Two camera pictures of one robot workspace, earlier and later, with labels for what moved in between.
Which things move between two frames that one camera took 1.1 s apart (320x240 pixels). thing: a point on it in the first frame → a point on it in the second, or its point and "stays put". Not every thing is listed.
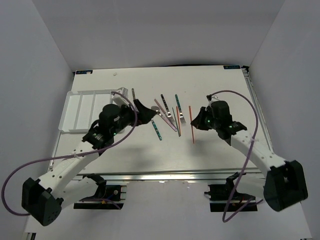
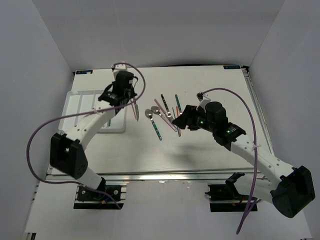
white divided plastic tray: x=82 y=109 stays put
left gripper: x=145 y=114 → x=133 y=94
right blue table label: x=231 y=67 stays put
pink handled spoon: x=158 y=110 stays put
